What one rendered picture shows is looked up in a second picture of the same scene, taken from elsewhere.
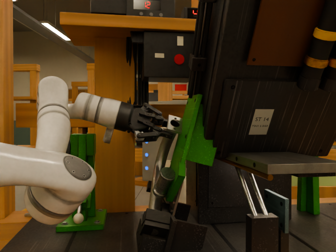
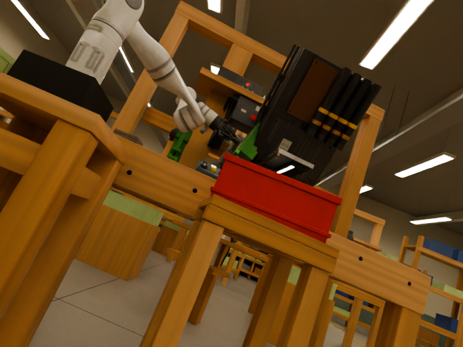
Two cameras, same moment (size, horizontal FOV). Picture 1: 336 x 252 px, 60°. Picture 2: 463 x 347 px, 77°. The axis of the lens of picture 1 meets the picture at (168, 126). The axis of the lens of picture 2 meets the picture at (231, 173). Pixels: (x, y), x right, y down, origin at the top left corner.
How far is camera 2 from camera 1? 74 cm
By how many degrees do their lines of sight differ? 15
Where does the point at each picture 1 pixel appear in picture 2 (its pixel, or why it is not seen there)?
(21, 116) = (147, 114)
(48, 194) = (188, 112)
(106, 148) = (190, 150)
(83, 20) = (212, 76)
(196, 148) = (248, 147)
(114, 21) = (227, 83)
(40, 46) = not seen: hidden behind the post
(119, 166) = (193, 164)
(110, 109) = (212, 114)
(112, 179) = not seen: hidden behind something
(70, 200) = (194, 119)
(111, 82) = not seen: hidden behind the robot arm
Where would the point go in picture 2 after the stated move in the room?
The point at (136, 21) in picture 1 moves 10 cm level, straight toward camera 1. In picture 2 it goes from (238, 88) to (242, 80)
